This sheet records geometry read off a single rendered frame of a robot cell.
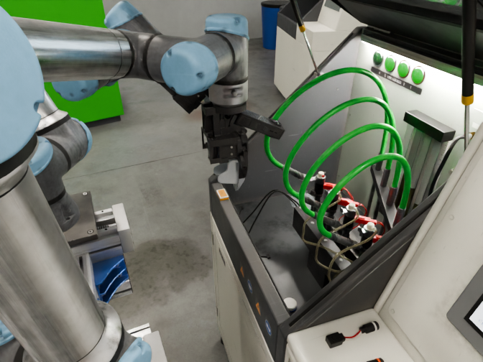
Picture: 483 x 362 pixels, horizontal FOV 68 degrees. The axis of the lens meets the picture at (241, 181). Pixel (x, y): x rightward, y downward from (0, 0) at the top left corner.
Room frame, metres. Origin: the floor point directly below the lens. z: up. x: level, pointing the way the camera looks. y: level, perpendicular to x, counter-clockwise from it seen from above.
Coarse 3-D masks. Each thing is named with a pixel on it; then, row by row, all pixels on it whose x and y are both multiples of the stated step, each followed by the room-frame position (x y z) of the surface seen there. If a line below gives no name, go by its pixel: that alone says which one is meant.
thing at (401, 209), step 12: (384, 156) 0.65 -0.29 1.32; (396, 156) 0.66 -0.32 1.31; (360, 168) 0.63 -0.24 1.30; (408, 168) 0.67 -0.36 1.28; (348, 180) 0.62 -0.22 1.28; (408, 180) 0.67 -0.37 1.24; (336, 192) 0.61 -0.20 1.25; (408, 192) 0.68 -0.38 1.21; (324, 204) 0.61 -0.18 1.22; (396, 216) 0.68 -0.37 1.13; (324, 228) 0.61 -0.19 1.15; (336, 240) 0.62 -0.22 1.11; (348, 240) 0.63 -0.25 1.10
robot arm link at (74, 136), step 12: (48, 96) 0.93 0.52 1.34; (48, 108) 0.91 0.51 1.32; (48, 120) 0.88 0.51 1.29; (60, 120) 0.90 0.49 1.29; (72, 120) 0.94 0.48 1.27; (36, 132) 0.86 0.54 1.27; (48, 132) 0.87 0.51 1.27; (60, 132) 0.88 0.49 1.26; (72, 132) 0.90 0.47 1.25; (84, 132) 0.94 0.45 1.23; (60, 144) 0.85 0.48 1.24; (72, 144) 0.87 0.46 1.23; (84, 144) 0.91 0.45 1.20; (72, 156) 0.85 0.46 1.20; (84, 156) 0.92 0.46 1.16
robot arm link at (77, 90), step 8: (80, 80) 0.69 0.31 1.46; (88, 80) 0.71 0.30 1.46; (96, 80) 0.73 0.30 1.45; (104, 80) 0.77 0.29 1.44; (56, 88) 0.70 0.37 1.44; (64, 88) 0.70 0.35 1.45; (72, 88) 0.69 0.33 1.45; (80, 88) 0.69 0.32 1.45; (88, 88) 0.70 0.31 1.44; (96, 88) 0.73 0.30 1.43; (64, 96) 0.70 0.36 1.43; (72, 96) 0.69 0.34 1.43; (80, 96) 0.69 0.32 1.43; (88, 96) 0.73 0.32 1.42
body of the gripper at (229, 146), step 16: (208, 112) 0.64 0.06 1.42; (224, 112) 0.64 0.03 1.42; (240, 112) 0.64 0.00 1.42; (208, 128) 0.66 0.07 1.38; (224, 128) 0.65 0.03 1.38; (240, 128) 0.66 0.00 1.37; (208, 144) 0.64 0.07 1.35; (224, 144) 0.63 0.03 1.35; (240, 144) 0.64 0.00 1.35; (224, 160) 0.63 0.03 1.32
